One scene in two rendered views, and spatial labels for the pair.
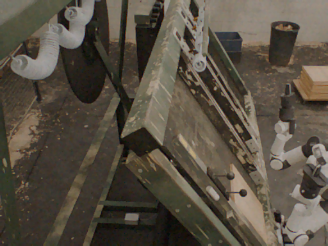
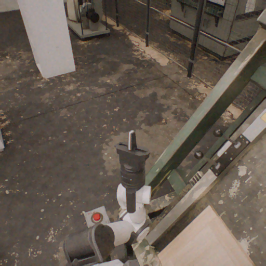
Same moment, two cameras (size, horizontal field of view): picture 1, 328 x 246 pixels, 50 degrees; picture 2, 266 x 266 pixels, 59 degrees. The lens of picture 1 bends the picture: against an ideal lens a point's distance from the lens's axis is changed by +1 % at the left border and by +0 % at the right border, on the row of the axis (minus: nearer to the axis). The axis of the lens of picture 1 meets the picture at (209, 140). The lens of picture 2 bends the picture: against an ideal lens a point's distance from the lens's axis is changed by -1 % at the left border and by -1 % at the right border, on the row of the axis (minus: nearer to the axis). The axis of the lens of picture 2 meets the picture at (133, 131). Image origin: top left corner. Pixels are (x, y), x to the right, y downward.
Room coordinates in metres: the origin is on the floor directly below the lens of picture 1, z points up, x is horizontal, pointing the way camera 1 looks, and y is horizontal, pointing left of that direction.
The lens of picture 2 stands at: (1.62, -0.65, 2.17)
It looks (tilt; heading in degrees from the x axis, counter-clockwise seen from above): 43 degrees down; 159
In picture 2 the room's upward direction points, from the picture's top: straight up
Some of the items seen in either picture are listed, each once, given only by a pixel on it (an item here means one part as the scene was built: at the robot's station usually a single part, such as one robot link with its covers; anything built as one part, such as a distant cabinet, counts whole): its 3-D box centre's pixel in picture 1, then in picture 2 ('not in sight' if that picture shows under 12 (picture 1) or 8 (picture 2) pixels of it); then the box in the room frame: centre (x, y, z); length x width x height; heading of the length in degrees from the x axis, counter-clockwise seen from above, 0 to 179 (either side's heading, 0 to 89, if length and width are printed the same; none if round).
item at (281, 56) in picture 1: (282, 43); not in sight; (5.99, -1.16, 0.33); 0.52 x 0.51 x 0.65; 8
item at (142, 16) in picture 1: (154, 54); not in sight; (2.73, 0.51, 1.38); 0.70 x 0.15 x 0.85; 2
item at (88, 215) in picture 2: not in sight; (98, 225); (0.97, -0.61, 0.84); 0.12 x 0.12 x 0.18; 2
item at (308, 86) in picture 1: (315, 84); not in sight; (4.73, -1.53, 0.20); 0.61 x 0.53 x 0.40; 8
